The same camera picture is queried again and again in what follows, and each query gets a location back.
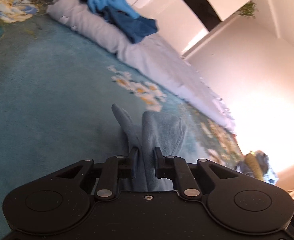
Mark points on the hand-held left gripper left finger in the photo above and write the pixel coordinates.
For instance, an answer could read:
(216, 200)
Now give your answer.
(135, 162)

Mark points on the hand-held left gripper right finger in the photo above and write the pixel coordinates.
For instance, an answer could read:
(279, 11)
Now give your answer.
(158, 163)

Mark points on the light blue shirt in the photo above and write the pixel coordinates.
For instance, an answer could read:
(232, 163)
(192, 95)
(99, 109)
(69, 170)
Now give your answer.
(159, 132)

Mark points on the pale blue folded cloth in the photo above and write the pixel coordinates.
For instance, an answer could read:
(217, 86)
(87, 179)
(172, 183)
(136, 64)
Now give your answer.
(269, 167)

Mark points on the olive green folded cloth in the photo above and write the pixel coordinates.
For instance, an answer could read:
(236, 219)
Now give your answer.
(254, 165)

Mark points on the grey-blue duvet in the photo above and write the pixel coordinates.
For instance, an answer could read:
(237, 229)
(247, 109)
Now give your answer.
(142, 50)

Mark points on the dark blue garment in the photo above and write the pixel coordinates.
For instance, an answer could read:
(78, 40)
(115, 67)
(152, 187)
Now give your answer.
(134, 26)

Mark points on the white glossy wardrobe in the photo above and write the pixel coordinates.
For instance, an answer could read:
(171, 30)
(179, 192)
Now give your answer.
(167, 12)

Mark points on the green hanging plant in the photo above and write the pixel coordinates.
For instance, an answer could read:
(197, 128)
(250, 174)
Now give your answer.
(248, 9)

